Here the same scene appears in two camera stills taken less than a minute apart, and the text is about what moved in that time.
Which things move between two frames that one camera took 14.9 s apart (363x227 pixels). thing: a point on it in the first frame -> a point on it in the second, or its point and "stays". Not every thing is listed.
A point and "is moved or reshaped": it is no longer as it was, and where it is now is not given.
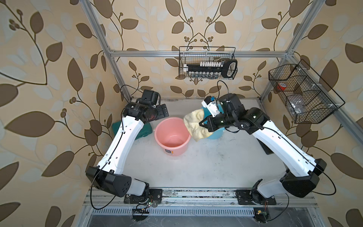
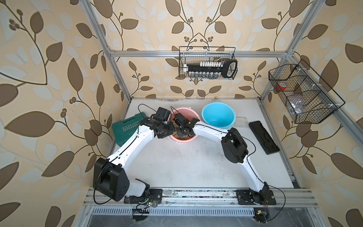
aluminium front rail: [107, 197] stays
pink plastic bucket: [172, 134] is moved or reshaped
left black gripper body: [157, 113] -> [168, 129]
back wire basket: [207, 62] stays
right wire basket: [307, 98] stays
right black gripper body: [221, 120] -> [180, 131]
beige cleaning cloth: [197, 131] -> [185, 137]
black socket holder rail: [212, 69] stays
